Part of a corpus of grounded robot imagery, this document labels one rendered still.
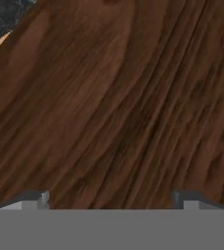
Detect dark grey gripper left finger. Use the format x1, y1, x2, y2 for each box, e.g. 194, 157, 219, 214
0, 189, 51, 210

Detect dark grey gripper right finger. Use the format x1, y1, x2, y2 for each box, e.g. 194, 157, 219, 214
172, 189, 224, 210

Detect dark brown wooden cabinet door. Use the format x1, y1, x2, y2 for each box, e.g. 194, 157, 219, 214
0, 0, 224, 210

